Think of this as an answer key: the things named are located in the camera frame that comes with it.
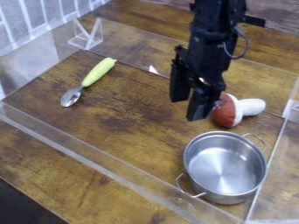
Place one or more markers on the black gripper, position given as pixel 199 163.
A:
pixel 198 68

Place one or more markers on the red and white plush mushroom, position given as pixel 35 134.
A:
pixel 231 109

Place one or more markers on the silver metal pot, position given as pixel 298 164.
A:
pixel 224 167

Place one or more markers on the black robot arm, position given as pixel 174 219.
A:
pixel 215 32

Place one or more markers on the clear acrylic triangle stand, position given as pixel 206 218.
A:
pixel 86 40

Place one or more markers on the clear acrylic front barrier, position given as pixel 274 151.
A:
pixel 146 184

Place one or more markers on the spoon with yellow-green handle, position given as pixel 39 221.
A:
pixel 102 68

